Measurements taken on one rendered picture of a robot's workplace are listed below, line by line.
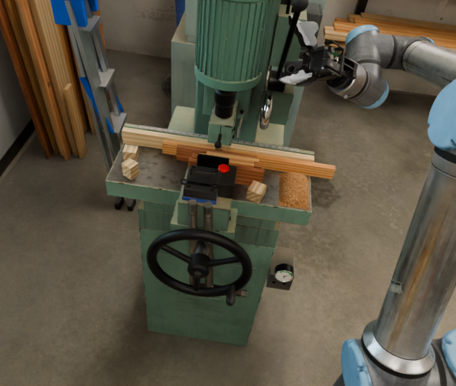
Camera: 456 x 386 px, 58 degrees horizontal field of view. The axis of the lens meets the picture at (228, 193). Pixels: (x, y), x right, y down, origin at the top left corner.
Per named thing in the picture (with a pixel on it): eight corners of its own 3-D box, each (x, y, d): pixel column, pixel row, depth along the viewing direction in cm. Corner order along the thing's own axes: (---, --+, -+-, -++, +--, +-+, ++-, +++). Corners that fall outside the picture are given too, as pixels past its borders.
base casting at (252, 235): (137, 227, 132) (135, 208, 125) (174, 122, 172) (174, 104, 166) (276, 249, 131) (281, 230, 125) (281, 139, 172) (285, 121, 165)
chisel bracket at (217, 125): (206, 147, 120) (208, 122, 114) (213, 119, 130) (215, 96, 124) (232, 151, 120) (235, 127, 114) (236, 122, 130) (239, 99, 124)
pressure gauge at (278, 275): (271, 283, 134) (275, 269, 128) (271, 273, 136) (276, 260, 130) (291, 286, 133) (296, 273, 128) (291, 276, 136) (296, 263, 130)
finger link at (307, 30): (311, 2, 92) (328, 39, 96) (291, 10, 97) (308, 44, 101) (304, 9, 91) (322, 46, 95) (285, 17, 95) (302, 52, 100)
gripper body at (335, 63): (330, 37, 94) (359, 57, 102) (301, 45, 101) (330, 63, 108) (325, 70, 94) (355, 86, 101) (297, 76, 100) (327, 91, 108)
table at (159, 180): (95, 218, 116) (92, 204, 112) (126, 150, 137) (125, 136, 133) (308, 251, 115) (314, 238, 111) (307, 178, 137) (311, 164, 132)
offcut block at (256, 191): (258, 204, 118) (261, 194, 115) (245, 198, 119) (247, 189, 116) (265, 194, 121) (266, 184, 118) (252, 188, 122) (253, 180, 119)
